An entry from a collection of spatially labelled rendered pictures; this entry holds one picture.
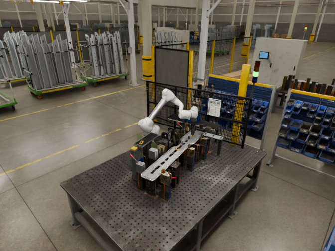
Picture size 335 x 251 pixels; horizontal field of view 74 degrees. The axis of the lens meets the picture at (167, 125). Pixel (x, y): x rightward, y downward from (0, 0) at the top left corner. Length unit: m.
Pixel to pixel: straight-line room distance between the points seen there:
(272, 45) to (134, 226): 8.05
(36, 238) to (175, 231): 1.95
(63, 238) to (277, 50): 8.36
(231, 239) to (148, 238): 1.34
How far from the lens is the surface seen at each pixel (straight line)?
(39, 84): 9.15
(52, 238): 3.55
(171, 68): 5.37
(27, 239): 3.68
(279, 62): 9.21
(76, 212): 3.41
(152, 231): 2.40
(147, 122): 3.40
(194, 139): 3.27
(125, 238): 2.38
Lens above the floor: 2.56
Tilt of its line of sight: 25 degrees down
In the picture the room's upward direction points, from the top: 1 degrees clockwise
